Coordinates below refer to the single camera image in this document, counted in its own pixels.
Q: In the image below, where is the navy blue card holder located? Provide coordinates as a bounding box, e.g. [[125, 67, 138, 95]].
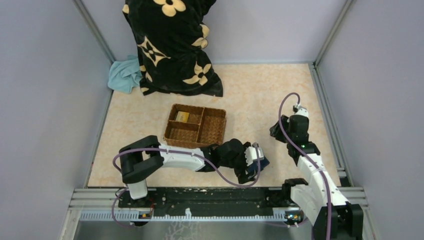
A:
[[245, 156, 270, 176]]

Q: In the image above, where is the brown woven divided basket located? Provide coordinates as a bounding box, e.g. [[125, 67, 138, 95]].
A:
[[163, 103, 227, 149]]

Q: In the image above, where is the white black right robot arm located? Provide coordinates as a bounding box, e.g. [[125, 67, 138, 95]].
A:
[[269, 114, 364, 240]]

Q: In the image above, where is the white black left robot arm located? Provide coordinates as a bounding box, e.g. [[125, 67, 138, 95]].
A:
[[112, 135, 264, 200]]

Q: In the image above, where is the gold card in basket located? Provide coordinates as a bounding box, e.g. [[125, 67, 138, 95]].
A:
[[175, 111, 190, 123]]

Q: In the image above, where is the black floral blanket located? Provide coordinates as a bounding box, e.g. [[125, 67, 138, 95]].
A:
[[122, 0, 224, 97]]

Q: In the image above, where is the light blue cloth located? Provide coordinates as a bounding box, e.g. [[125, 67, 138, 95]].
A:
[[107, 55, 142, 94]]

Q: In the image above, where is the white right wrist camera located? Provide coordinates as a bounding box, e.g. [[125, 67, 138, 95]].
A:
[[292, 104, 309, 118]]

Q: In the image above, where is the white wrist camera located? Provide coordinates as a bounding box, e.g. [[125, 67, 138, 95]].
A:
[[244, 144, 265, 167], [292, 104, 309, 118]]

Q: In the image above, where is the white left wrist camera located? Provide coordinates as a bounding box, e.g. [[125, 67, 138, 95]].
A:
[[244, 144, 265, 167]]

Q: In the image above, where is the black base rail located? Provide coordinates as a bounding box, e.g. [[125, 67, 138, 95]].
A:
[[118, 187, 296, 208]]

